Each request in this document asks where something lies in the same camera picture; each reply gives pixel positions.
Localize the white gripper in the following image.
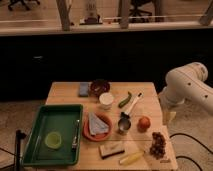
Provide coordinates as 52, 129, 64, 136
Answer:
158, 87, 176, 125

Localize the red orange apple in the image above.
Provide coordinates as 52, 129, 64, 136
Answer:
137, 116, 151, 132

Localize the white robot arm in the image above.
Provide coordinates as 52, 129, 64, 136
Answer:
158, 62, 213, 125

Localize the white paper cup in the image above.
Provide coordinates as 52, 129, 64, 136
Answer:
99, 92, 114, 110

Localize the green small cup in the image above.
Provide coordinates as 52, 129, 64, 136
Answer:
44, 132, 62, 149

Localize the brown grape bunch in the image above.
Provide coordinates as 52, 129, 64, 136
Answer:
149, 132, 166, 159

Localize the green cucumber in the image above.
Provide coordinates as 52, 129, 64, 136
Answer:
118, 92, 132, 108

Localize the wooden table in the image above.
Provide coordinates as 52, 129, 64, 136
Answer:
32, 81, 179, 171

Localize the wooden block brush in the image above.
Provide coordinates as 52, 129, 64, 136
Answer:
99, 141, 125, 159

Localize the grey folded cloth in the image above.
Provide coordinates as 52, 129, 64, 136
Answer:
88, 113, 109, 135

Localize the dark brown bowl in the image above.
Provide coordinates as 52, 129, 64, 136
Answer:
89, 79, 110, 97

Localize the orange plate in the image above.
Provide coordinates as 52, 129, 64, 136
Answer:
82, 114, 113, 142

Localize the blue sponge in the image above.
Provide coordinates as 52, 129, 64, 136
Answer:
78, 82, 89, 97

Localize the metal fork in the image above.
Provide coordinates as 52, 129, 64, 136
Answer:
72, 120, 80, 149

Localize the green plastic tray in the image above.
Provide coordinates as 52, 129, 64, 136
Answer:
22, 104, 83, 167

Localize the black office chair right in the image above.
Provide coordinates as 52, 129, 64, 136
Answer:
129, 0, 165, 23

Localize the black office chair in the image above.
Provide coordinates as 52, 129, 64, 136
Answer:
129, 0, 165, 23
7, 0, 40, 11

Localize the black tripod stand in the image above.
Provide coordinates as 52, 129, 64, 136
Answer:
0, 129, 28, 171

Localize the black office chair left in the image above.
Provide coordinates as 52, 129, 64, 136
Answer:
7, 0, 40, 11

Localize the black cable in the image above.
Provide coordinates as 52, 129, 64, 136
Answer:
169, 132, 213, 171

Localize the steel measuring cup white handle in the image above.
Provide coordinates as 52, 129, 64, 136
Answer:
118, 93, 143, 134

